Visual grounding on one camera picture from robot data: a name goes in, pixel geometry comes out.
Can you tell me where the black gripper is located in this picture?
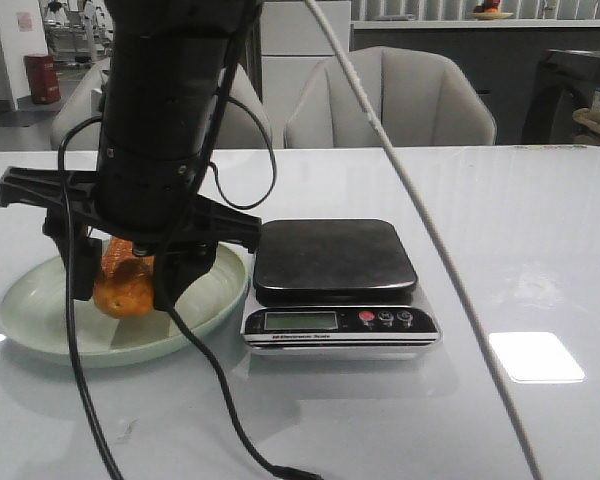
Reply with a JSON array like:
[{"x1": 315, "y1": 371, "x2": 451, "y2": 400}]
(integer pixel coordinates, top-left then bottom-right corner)
[{"x1": 0, "y1": 148, "x2": 261, "y2": 311}]

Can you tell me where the orange corn cob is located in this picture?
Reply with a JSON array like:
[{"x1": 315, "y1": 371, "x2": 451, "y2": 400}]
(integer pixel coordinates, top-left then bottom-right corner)
[{"x1": 92, "y1": 237, "x2": 154, "y2": 319}]

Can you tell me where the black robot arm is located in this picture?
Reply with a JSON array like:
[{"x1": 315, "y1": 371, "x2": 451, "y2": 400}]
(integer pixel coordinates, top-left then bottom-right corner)
[{"x1": 0, "y1": 1, "x2": 262, "y2": 309}]

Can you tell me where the light green round plate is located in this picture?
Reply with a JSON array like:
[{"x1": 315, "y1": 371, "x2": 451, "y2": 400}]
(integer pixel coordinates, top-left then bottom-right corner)
[{"x1": 0, "y1": 243, "x2": 249, "y2": 368}]

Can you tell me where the left grey upholstered chair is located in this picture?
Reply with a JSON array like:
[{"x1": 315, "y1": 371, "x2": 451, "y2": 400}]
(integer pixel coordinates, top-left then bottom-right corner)
[{"x1": 50, "y1": 58, "x2": 272, "y2": 150}]

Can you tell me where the grey upholstered chair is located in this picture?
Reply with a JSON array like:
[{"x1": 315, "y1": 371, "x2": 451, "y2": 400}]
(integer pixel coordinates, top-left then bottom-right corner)
[
  {"x1": 50, "y1": 58, "x2": 272, "y2": 150},
  {"x1": 283, "y1": 47, "x2": 497, "y2": 149}
]

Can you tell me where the black silver kitchen scale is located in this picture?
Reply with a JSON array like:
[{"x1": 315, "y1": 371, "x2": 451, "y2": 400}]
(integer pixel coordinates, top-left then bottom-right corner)
[{"x1": 241, "y1": 219, "x2": 442, "y2": 360}]

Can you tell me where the red trash bin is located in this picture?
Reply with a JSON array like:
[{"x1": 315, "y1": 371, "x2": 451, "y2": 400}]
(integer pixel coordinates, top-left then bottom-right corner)
[{"x1": 24, "y1": 54, "x2": 61, "y2": 104}]

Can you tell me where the right grey upholstered chair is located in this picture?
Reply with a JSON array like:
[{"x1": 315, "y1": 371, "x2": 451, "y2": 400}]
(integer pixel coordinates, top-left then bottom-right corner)
[{"x1": 283, "y1": 47, "x2": 497, "y2": 149}]

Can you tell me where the grey counter with white top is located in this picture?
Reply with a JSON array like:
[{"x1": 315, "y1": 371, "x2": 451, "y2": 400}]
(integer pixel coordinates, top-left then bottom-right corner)
[{"x1": 352, "y1": 20, "x2": 600, "y2": 145}]

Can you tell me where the fruit bowl on counter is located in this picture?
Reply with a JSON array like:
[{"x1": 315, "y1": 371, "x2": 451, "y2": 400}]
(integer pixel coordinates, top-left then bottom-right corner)
[{"x1": 471, "y1": 0, "x2": 513, "y2": 21}]

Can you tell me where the dark glossy side table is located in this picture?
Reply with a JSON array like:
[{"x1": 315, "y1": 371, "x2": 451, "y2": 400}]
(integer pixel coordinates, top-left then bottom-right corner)
[{"x1": 520, "y1": 49, "x2": 600, "y2": 144}]

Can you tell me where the thick black cable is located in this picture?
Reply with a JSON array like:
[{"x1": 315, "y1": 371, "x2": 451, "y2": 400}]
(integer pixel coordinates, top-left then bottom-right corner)
[{"x1": 152, "y1": 0, "x2": 326, "y2": 480}]

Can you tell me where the thin black cable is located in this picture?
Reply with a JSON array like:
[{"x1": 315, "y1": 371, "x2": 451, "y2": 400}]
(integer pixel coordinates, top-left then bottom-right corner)
[{"x1": 57, "y1": 94, "x2": 277, "y2": 480}]

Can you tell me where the white braided cable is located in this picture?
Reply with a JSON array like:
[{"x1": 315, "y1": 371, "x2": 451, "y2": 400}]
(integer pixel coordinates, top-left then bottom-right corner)
[{"x1": 303, "y1": 0, "x2": 546, "y2": 480}]

